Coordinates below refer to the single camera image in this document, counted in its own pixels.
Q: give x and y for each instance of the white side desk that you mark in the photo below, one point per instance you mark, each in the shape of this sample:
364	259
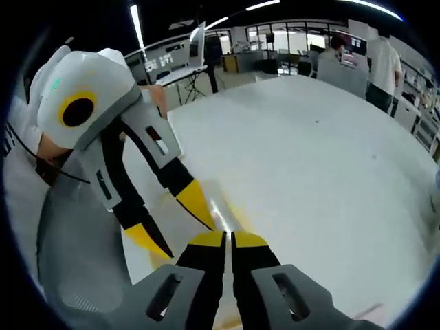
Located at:
182	74

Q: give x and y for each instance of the person's white shirt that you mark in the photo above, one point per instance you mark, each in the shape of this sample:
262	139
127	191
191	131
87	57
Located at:
20	172

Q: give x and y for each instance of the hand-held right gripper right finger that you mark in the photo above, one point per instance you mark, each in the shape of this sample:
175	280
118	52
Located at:
261	275

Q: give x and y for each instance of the person's left hand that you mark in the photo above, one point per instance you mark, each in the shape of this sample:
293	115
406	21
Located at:
159	101

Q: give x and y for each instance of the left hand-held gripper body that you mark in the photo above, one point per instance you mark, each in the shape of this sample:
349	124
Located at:
86	99

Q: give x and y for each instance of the clear lid with yellow buckles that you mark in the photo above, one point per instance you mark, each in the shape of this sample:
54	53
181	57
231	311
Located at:
237	214

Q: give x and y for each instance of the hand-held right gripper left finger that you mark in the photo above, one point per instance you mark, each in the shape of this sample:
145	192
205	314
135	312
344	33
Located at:
192	275

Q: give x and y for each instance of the seated person in grey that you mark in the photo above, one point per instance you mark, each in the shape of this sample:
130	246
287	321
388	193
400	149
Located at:
340	77

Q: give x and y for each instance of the grey mesh office chair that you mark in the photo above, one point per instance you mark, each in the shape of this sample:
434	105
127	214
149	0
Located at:
82	247

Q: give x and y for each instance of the white-framed computer monitor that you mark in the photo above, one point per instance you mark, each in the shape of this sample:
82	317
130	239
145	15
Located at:
197	44

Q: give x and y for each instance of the dark screen with pink windows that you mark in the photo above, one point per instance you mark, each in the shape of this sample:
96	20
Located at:
354	51

